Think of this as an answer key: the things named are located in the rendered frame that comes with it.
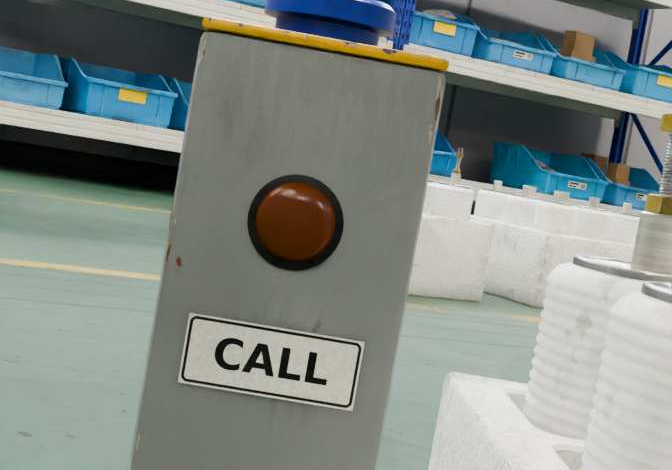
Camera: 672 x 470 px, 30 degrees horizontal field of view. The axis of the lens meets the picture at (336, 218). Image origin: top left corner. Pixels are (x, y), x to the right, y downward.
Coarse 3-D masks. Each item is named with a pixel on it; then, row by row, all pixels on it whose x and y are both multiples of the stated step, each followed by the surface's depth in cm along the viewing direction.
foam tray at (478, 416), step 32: (448, 384) 64; (480, 384) 64; (512, 384) 65; (448, 416) 63; (480, 416) 55; (512, 416) 56; (448, 448) 61; (480, 448) 53; (512, 448) 50; (544, 448) 51; (576, 448) 52
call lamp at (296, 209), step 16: (272, 192) 35; (288, 192) 35; (304, 192) 35; (320, 192) 35; (272, 208) 35; (288, 208) 35; (304, 208) 35; (320, 208) 35; (256, 224) 35; (272, 224) 35; (288, 224) 35; (304, 224) 35; (320, 224) 35; (272, 240) 35; (288, 240) 35; (304, 240) 35; (320, 240) 35; (288, 256) 35; (304, 256) 35
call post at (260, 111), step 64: (256, 64) 35; (320, 64) 35; (384, 64) 35; (192, 128) 35; (256, 128) 35; (320, 128) 35; (384, 128) 35; (192, 192) 35; (256, 192) 35; (384, 192) 35; (192, 256) 35; (256, 256) 35; (320, 256) 35; (384, 256) 35; (192, 320) 35; (256, 320) 35; (320, 320) 35; (384, 320) 35; (192, 384) 35; (256, 384) 35; (320, 384) 35; (384, 384) 36; (192, 448) 35; (256, 448) 36; (320, 448) 36
